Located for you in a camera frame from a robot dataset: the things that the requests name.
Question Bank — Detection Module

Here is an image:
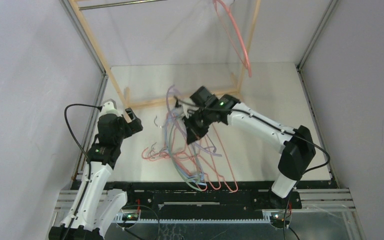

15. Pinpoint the metal hanging rod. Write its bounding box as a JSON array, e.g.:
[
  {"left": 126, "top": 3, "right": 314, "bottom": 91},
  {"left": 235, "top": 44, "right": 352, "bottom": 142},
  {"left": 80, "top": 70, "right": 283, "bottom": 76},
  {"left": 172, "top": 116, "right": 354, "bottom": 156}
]
[{"left": 78, "top": 0, "right": 166, "bottom": 11}]

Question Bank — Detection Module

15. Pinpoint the green plastic hanger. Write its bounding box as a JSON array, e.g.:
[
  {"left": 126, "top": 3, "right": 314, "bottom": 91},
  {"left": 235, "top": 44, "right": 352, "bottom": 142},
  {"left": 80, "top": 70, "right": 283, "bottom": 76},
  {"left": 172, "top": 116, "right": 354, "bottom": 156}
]
[{"left": 168, "top": 112, "right": 206, "bottom": 192}]

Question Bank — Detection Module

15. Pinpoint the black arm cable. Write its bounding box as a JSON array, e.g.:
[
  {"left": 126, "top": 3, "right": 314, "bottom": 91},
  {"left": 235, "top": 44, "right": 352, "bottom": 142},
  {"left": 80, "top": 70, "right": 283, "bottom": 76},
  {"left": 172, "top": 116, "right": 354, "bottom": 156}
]
[
  {"left": 173, "top": 96, "right": 331, "bottom": 240},
  {"left": 64, "top": 103, "right": 104, "bottom": 240}
]

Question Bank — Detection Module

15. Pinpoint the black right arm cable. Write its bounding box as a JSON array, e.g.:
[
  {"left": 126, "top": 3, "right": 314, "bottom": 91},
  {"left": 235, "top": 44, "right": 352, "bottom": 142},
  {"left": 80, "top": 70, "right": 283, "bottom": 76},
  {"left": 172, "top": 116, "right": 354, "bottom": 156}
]
[{"left": 173, "top": 96, "right": 331, "bottom": 240}]

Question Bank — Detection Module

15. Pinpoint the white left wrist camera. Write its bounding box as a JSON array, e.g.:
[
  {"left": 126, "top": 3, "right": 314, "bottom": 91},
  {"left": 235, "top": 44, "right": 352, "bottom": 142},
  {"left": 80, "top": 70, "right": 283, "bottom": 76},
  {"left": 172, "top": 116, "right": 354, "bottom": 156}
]
[{"left": 99, "top": 99, "right": 120, "bottom": 117}]

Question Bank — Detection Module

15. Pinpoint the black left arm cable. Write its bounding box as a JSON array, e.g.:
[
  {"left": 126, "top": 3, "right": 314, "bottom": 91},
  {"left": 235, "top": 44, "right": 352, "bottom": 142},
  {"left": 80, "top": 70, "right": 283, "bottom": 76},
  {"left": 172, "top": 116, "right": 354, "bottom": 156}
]
[{"left": 64, "top": 103, "right": 104, "bottom": 240}]

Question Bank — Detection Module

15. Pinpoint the pink hanger on rod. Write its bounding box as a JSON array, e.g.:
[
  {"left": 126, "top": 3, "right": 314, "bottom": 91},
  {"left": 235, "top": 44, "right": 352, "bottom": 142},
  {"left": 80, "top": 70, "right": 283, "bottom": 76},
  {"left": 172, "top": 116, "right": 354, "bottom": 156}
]
[{"left": 212, "top": 0, "right": 252, "bottom": 77}]

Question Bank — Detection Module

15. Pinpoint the wooden hanger rack frame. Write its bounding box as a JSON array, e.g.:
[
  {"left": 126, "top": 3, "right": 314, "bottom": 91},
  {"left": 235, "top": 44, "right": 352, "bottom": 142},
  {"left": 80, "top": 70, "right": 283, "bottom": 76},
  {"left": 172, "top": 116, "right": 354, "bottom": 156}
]
[{"left": 68, "top": 0, "right": 261, "bottom": 110}]

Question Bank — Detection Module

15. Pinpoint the pink wire hanger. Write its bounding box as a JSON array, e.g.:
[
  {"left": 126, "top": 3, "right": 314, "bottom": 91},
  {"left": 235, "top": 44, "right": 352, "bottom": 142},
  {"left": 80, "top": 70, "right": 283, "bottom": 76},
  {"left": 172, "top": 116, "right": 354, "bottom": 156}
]
[
  {"left": 204, "top": 127, "right": 239, "bottom": 193},
  {"left": 141, "top": 109, "right": 209, "bottom": 192},
  {"left": 155, "top": 133, "right": 225, "bottom": 190}
]

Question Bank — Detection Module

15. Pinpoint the blue plastic hanger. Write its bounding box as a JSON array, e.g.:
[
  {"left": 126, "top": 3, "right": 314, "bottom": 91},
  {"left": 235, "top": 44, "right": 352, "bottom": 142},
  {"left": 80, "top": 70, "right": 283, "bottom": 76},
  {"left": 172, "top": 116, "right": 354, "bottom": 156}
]
[{"left": 162, "top": 110, "right": 209, "bottom": 187}]

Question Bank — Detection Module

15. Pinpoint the purple plastic hanger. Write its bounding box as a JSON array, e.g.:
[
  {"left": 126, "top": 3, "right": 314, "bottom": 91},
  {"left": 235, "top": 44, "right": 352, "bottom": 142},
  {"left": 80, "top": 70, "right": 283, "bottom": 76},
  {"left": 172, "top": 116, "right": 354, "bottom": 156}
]
[{"left": 165, "top": 84, "right": 223, "bottom": 157}]

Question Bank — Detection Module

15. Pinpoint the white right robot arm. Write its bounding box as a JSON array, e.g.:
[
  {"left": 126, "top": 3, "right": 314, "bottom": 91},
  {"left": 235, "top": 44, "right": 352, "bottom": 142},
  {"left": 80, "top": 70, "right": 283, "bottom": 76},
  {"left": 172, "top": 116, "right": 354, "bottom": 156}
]
[{"left": 176, "top": 86, "right": 316, "bottom": 208}]

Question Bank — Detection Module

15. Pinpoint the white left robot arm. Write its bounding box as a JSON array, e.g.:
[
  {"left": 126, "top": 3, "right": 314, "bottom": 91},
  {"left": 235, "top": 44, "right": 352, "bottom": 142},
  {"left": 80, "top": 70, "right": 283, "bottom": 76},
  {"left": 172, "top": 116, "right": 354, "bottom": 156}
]
[{"left": 48, "top": 106, "right": 143, "bottom": 240}]

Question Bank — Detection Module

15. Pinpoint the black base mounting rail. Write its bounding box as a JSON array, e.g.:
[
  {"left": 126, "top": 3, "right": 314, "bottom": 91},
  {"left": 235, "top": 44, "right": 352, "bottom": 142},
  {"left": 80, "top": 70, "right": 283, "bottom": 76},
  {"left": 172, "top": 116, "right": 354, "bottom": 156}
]
[{"left": 71, "top": 180, "right": 339, "bottom": 221}]

